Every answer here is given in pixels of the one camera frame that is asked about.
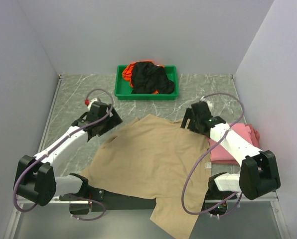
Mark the beige t shirt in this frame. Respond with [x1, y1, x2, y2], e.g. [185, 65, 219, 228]
[81, 115, 211, 239]

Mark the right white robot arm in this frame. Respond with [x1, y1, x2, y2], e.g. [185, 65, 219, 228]
[181, 101, 281, 200]

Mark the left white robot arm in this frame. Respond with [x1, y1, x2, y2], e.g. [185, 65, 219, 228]
[13, 102, 122, 206]

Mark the green plastic bin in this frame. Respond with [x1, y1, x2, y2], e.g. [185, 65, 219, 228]
[114, 65, 179, 101]

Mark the dark pink folded t shirt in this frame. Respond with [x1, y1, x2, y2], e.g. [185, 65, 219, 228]
[210, 123, 261, 165]

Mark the orange t shirt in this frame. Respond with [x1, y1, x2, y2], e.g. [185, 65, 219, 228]
[122, 61, 158, 94]

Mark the black t shirt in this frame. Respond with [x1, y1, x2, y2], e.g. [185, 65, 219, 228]
[131, 61, 175, 94]

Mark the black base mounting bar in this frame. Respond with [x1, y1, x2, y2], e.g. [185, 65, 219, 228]
[58, 188, 229, 214]

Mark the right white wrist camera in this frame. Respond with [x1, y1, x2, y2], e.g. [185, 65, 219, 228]
[200, 97, 213, 111]

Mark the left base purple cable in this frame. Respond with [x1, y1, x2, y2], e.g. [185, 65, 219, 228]
[68, 200, 107, 222]

